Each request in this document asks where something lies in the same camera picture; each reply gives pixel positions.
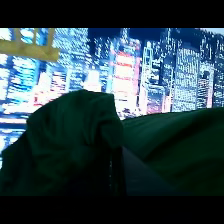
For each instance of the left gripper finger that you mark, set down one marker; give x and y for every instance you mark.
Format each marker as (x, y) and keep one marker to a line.
(143, 180)

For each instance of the dark green shirt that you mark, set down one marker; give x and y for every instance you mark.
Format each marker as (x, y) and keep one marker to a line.
(66, 140)

